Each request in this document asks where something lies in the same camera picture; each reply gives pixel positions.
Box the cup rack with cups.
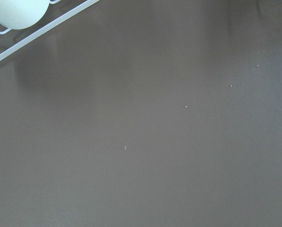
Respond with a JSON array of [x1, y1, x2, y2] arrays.
[[0, 0, 97, 62]]

